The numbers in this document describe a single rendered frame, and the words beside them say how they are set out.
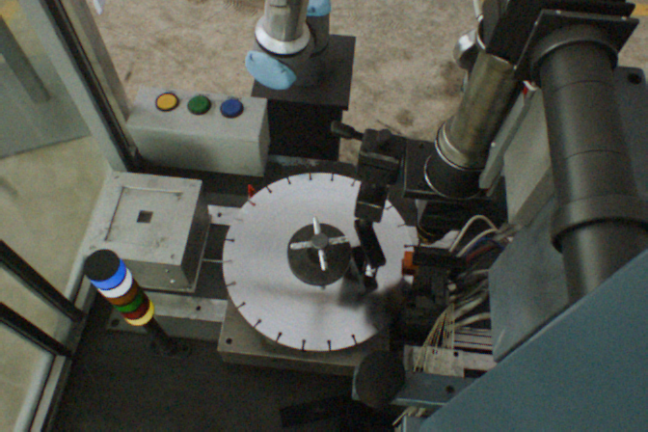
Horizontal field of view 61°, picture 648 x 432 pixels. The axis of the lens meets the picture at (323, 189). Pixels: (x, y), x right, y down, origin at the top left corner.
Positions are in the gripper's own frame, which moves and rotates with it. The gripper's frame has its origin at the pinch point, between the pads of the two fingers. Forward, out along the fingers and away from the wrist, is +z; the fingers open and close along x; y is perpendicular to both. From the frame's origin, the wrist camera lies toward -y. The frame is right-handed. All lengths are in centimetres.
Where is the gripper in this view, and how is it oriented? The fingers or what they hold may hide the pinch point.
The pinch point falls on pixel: (130, 5)
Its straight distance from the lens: 144.8
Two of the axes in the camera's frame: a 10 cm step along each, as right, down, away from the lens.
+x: -8.4, 4.6, -3.0
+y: -5.5, -7.3, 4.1
